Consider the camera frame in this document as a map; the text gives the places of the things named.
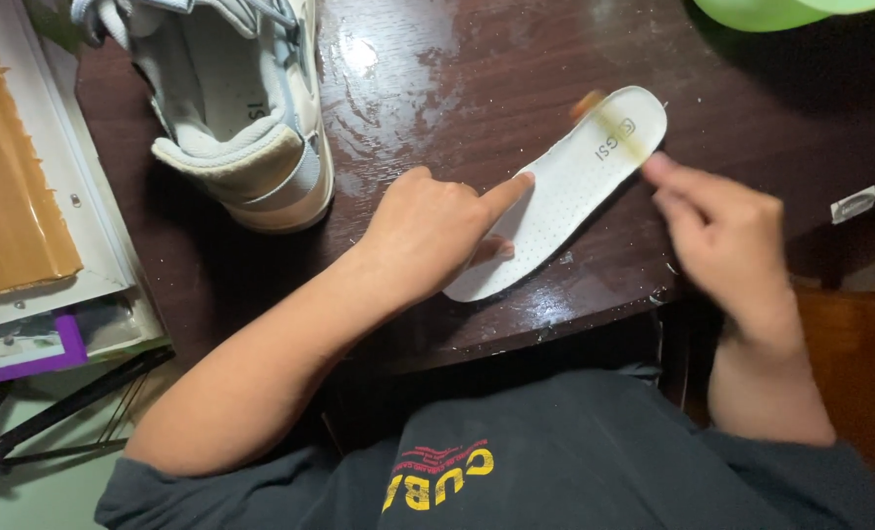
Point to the purple framed picture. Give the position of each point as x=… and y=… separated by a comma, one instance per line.
x=21, y=353

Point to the small white sticker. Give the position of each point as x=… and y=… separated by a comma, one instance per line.
x=853, y=204

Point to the yellow toothbrush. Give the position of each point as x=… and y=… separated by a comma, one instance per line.
x=613, y=129

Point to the green plastic basin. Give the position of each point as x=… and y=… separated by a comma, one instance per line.
x=784, y=11

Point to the white frame with brown panel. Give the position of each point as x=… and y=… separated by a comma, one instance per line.
x=40, y=169

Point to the white perforated shoe insole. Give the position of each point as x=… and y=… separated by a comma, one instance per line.
x=563, y=191

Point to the person's right hand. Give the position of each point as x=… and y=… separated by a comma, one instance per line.
x=710, y=235

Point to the white and grey sneaker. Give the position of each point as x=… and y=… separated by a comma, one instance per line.
x=231, y=96

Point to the person's dark grey printed shirt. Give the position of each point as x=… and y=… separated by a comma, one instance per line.
x=540, y=464

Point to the person's left hand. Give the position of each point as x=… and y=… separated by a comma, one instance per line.
x=415, y=228

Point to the person's right fingers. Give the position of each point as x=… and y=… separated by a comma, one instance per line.
x=677, y=195

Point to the black metal stand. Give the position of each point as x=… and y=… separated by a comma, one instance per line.
x=47, y=412

